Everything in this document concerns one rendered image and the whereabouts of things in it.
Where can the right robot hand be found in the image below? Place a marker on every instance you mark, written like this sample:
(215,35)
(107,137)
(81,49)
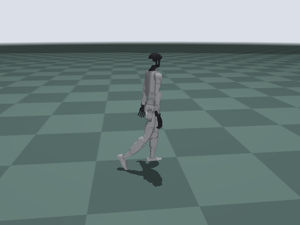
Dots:
(158,119)

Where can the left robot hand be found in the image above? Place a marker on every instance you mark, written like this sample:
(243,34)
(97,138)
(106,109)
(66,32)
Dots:
(142,111)

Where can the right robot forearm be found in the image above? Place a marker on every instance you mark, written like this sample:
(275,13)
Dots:
(157,102)

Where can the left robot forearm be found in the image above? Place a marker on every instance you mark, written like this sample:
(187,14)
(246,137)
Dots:
(144,97)

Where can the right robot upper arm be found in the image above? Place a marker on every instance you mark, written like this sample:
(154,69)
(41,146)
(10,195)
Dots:
(158,78)

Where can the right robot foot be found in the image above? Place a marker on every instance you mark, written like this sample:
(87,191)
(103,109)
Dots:
(124,163)

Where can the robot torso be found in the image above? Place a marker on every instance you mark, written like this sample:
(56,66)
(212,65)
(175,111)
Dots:
(150,90)

